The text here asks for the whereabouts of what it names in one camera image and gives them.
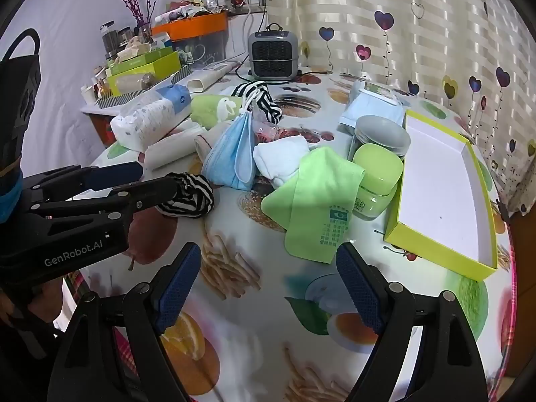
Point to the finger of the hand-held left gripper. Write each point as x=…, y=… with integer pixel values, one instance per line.
x=117, y=173
x=146, y=194

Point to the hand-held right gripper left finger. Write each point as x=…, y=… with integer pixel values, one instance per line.
x=180, y=289

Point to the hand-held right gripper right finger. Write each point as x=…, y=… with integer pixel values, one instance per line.
x=360, y=289

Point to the black white striped sock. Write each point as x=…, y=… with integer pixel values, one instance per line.
x=251, y=90
x=192, y=197

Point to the beige gauze cloth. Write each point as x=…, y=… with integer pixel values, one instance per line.
x=209, y=140

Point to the blue face mask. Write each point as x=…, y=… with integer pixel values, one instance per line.
x=230, y=155

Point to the green rabbit print towel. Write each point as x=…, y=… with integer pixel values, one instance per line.
x=209, y=109

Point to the clear red candy wrapper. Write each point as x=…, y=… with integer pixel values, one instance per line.
x=264, y=132

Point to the soft tissue pack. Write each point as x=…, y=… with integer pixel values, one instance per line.
x=142, y=121

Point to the white rolled cloth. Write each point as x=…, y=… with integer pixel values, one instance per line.
x=167, y=150

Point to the food print tablecloth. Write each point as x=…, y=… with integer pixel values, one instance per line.
x=259, y=259

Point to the green microfiber cloth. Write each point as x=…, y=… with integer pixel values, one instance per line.
x=314, y=213

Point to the lime green carton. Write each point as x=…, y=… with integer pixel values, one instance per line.
x=146, y=75

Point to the dark green flat box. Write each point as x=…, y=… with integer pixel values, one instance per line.
x=140, y=58

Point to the green cream jar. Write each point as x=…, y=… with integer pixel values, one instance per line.
x=377, y=171

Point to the white plastic tube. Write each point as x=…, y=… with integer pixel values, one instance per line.
x=205, y=80

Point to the glass storage jar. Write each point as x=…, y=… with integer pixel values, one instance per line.
x=108, y=39

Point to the grey round lidded tin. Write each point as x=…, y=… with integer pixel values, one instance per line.
x=381, y=132

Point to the orange storage box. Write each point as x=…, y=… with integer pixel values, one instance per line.
x=197, y=25

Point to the pale blue plastic packet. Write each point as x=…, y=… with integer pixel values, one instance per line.
x=364, y=113

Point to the assorted clutter pile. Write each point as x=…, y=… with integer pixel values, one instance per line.
x=188, y=8

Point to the grey space heater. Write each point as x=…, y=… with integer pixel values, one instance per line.
x=272, y=56

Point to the wet wipes pack green label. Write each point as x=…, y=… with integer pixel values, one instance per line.
x=379, y=90

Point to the heart print striped curtain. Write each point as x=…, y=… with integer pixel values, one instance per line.
x=377, y=8

